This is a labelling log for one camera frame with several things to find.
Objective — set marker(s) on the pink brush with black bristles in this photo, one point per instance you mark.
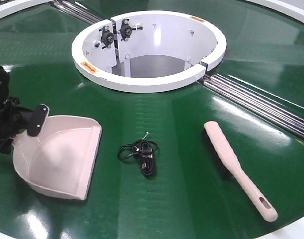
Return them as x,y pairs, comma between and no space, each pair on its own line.
228,165

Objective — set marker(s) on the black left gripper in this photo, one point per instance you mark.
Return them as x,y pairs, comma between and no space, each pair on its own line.
13,118

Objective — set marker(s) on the black bearing mount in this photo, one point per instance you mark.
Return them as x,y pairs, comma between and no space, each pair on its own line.
107,37
126,30

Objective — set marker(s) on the white outer rim right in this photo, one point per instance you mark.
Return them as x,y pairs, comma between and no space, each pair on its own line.
291,8

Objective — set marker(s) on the white outer rim left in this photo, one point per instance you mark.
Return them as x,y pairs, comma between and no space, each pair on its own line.
18,5

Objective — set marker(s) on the yellow warning sticker front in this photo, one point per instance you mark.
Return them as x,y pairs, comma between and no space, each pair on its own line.
90,68

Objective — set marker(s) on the yellow warning sticker back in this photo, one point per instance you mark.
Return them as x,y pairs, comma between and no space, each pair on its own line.
198,19

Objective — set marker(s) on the yellow warning sticker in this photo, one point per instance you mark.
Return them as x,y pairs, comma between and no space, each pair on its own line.
198,19
90,68

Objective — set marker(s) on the steel rollers top left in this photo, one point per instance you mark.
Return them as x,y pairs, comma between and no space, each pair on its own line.
76,11

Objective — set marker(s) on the steel rollers right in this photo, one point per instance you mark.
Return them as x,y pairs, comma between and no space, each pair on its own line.
255,102

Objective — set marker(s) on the steel rollers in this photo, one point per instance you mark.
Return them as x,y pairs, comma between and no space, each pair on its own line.
76,11
255,102

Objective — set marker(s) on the black bearing mount left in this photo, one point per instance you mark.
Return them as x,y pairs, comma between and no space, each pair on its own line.
107,37

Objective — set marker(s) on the white rim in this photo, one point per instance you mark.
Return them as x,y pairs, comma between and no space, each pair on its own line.
291,8
18,5

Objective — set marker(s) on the black bearing mount right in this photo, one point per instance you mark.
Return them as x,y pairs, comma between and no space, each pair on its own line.
126,30

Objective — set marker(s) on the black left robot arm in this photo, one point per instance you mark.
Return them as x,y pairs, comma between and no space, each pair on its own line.
4,86

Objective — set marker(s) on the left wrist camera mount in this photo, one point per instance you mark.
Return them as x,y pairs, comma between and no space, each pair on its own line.
37,120

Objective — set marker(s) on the pink plastic dustpan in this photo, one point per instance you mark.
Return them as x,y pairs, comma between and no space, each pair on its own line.
59,161

